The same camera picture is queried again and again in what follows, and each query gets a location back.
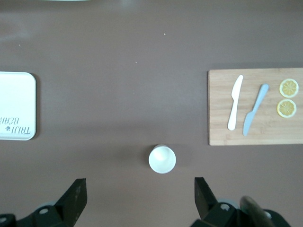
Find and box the white plastic cup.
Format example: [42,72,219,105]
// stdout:
[148,144,177,175]

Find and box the bamboo cutting board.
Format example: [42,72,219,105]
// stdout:
[207,68,303,146]

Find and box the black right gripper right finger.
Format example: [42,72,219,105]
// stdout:
[190,176,251,227]

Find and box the yellow lemon slice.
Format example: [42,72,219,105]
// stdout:
[276,99,297,119]
[279,78,300,98]

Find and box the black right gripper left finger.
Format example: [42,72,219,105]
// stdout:
[0,178,88,227]

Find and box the grey plastic knife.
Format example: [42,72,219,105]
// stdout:
[242,83,270,137]

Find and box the white plastic knife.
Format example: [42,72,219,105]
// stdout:
[227,74,244,131]

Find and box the white tray with bear print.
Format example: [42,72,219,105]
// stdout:
[0,71,37,141]

